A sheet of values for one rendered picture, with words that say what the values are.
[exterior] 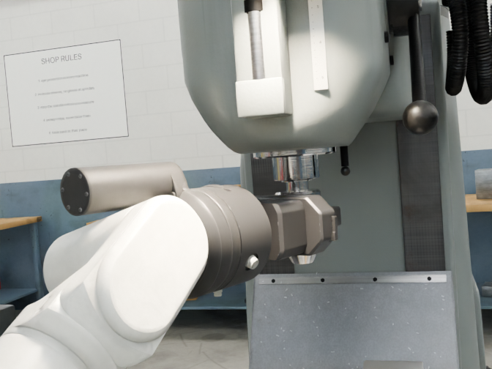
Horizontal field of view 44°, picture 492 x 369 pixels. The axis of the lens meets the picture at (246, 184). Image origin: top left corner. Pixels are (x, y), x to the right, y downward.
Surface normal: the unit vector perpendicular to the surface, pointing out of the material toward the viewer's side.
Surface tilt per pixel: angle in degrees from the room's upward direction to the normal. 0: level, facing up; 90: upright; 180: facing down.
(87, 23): 90
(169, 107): 90
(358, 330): 63
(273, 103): 90
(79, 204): 89
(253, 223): 73
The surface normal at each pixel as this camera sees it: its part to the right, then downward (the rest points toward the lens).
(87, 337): 0.18, 0.13
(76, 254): -0.67, -0.26
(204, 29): -0.54, 0.08
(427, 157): -0.28, 0.07
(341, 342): -0.29, -0.39
